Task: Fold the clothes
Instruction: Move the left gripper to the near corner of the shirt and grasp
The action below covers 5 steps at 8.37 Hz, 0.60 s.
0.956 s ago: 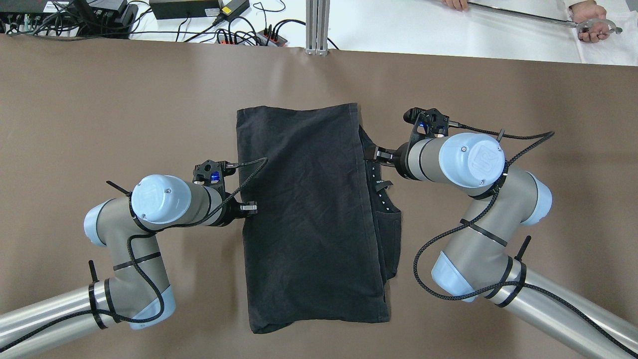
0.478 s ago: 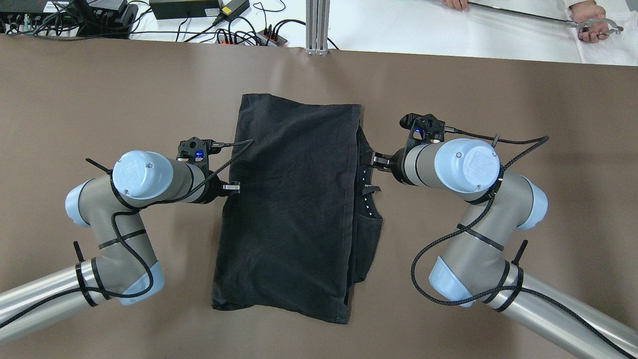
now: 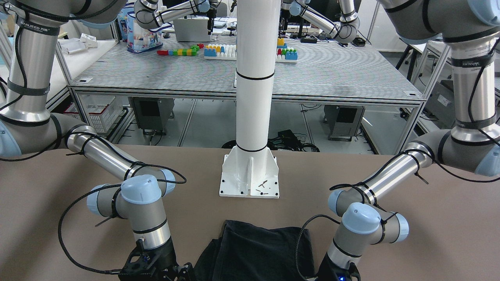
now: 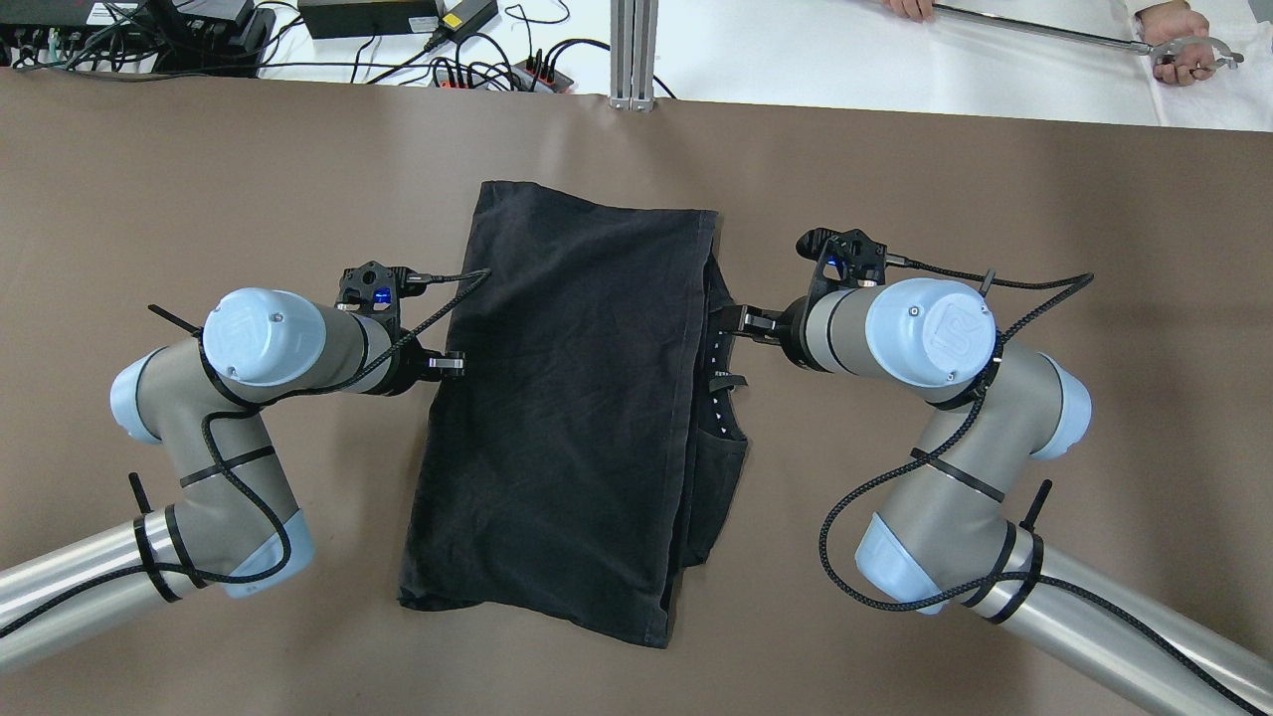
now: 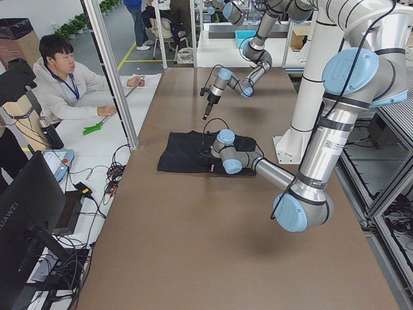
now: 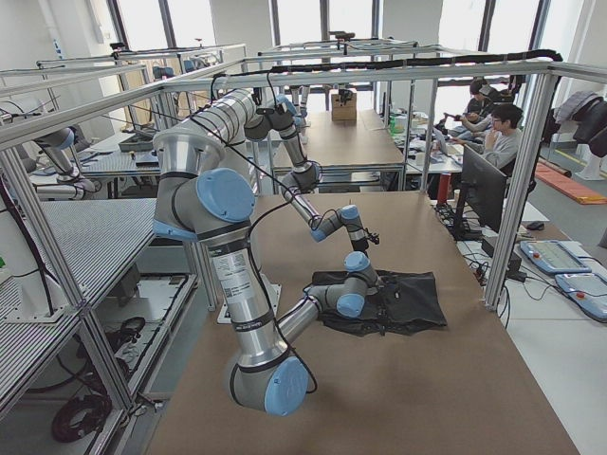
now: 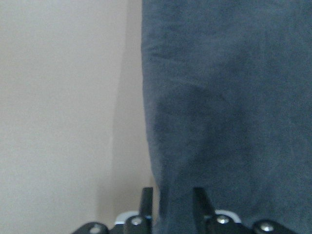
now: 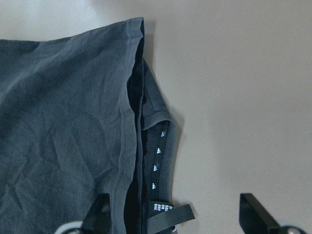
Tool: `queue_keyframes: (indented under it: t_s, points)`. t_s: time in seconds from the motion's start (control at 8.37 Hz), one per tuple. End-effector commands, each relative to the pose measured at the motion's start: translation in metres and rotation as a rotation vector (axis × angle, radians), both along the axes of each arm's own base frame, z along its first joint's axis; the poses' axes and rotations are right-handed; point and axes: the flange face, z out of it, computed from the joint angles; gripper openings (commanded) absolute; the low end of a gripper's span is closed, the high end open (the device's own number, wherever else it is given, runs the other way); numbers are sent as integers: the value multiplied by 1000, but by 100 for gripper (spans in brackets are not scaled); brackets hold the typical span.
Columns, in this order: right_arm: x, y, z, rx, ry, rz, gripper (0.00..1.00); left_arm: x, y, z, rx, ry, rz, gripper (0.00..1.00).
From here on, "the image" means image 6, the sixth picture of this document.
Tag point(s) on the black t-shirt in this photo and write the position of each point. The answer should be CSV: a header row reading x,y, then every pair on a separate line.
x,y
405,305

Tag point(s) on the black huawei monitor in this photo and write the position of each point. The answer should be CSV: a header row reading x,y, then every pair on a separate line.
x,y
482,188

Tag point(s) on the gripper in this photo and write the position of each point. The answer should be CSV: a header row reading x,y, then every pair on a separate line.
x,y
358,245
385,287

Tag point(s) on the cardboard box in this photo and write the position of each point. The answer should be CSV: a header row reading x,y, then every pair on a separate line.
x,y
344,107

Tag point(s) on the background seated person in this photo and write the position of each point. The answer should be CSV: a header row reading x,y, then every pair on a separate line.
x,y
476,116

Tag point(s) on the teach pendant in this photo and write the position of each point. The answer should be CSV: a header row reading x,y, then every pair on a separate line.
x,y
552,257
587,291

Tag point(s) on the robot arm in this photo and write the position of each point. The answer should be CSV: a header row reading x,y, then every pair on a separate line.
x,y
200,200
279,115

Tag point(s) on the seated person in grey hoodie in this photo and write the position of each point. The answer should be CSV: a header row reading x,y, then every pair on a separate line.
x,y
503,138

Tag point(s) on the red water bottle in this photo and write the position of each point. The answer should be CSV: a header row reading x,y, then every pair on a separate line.
x,y
443,188

